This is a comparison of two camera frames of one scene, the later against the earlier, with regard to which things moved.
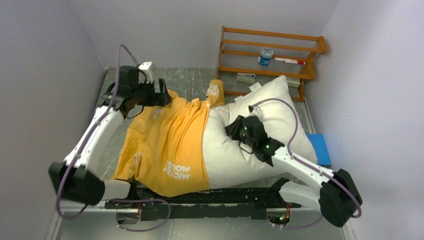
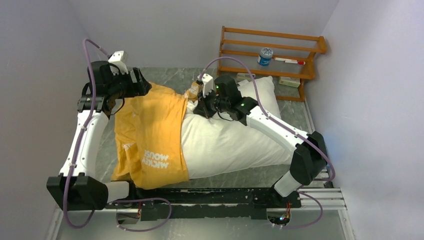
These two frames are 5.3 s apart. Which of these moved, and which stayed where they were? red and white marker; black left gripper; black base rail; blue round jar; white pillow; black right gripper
Moved: black left gripper; white pillow; black right gripper
Stayed: black base rail; red and white marker; blue round jar
